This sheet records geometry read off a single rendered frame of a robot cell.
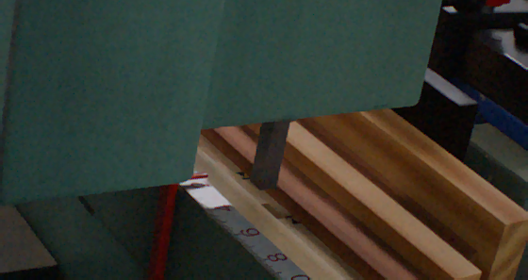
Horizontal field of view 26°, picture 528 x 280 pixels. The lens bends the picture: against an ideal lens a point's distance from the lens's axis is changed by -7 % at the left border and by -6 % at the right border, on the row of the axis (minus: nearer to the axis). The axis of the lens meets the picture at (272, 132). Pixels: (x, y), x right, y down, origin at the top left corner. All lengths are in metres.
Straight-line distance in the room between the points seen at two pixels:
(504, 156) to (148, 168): 0.25
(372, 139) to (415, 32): 0.09
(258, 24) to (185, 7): 0.07
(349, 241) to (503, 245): 0.07
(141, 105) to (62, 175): 0.04
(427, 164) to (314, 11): 0.11
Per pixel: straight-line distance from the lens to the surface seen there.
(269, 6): 0.46
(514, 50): 0.65
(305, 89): 0.49
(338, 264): 0.52
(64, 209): 0.64
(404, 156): 0.57
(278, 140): 0.54
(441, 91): 0.57
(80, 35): 0.38
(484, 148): 0.62
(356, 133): 0.59
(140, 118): 0.41
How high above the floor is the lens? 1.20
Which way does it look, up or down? 25 degrees down
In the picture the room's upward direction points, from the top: 12 degrees clockwise
